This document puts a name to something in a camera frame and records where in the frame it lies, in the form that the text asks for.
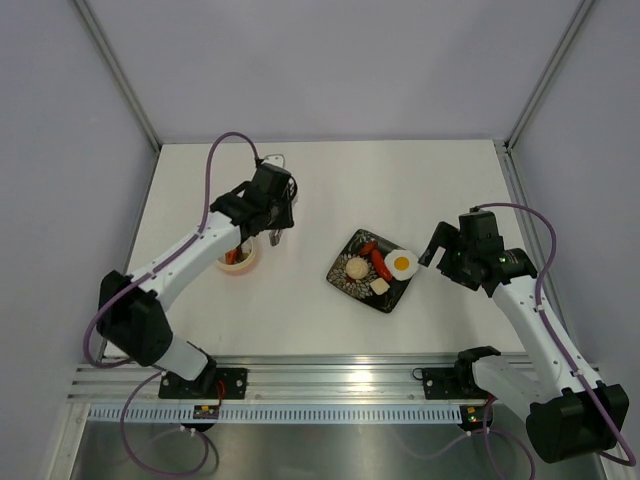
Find aluminium frame post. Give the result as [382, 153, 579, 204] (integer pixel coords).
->
[70, 0, 162, 156]
[504, 0, 598, 154]

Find fried egg toy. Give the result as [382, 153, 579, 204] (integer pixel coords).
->
[384, 249, 419, 281]

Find cream pink lunch box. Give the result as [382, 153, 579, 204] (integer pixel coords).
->
[214, 238, 261, 276]

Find left aluminium frame post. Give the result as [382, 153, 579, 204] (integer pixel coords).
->
[70, 0, 162, 156]

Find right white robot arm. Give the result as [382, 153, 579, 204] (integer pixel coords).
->
[419, 205, 636, 467]

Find orange fried cutlet toy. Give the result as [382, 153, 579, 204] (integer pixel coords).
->
[225, 249, 238, 265]

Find red sausage toy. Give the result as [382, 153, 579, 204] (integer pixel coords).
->
[370, 248, 393, 282]

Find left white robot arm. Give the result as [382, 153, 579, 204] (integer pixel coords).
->
[96, 156, 297, 398]

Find small red shrimp toy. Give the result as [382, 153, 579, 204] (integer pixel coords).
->
[358, 241, 377, 256]

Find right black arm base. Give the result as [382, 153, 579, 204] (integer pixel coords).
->
[411, 367, 490, 401]

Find cream tofu block toy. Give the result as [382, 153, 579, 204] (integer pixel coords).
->
[369, 277, 390, 296]

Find metal tongs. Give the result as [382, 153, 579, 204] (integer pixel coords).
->
[269, 229, 283, 247]

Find white slotted cable duct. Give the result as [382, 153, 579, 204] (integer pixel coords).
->
[88, 404, 462, 425]

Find white steamed bun toy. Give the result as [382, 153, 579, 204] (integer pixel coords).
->
[345, 256, 370, 280]

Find right aluminium frame post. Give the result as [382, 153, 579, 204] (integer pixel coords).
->
[504, 0, 598, 154]

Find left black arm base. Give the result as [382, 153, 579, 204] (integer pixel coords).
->
[158, 367, 249, 400]

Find black patterned square plate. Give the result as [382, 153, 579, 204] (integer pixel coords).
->
[326, 229, 416, 314]

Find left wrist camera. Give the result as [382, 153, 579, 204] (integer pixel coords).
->
[263, 154, 286, 168]

